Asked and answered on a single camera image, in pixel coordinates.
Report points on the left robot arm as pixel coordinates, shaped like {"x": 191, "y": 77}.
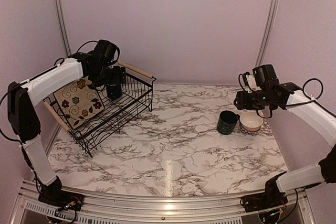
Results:
{"x": 23, "y": 97}

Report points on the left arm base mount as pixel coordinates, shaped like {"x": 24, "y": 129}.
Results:
{"x": 64, "y": 199}

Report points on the beige ceramic bowl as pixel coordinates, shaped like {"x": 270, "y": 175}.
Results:
{"x": 251, "y": 121}

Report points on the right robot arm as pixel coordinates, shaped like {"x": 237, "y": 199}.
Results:
{"x": 291, "y": 98}

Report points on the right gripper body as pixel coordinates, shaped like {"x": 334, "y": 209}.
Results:
{"x": 259, "y": 102}

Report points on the left aluminium corner post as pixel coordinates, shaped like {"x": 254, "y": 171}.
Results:
{"x": 62, "y": 26}

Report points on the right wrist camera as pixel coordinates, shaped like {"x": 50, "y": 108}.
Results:
{"x": 262, "y": 78}

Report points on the aluminium front rail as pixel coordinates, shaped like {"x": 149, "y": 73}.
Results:
{"x": 113, "y": 208}

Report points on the square floral ceramic plate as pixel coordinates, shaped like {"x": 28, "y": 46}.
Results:
{"x": 79, "y": 101}

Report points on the dark green mug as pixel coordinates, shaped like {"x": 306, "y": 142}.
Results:
{"x": 226, "y": 122}

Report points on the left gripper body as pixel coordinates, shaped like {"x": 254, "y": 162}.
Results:
{"x": 104, "y": 76}

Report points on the aluminium corner post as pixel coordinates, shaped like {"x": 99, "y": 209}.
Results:
{"x": 62, "y": 26}
{"x": 270, "y": 21}

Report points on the black wire dish rack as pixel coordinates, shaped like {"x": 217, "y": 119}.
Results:
{"x": 137, "y": 96}

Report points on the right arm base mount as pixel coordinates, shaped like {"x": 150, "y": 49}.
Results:
{"x": 259, "y": 201}

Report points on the dark blue mug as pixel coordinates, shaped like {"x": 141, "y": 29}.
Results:
{"x": 114, "y": 91}

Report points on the right aluminium corner post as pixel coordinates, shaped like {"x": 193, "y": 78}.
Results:
{"x": 270, "y": 21}

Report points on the blue zigzag patterned bowl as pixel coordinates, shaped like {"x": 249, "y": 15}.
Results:
{"x": 247, "y": 132}

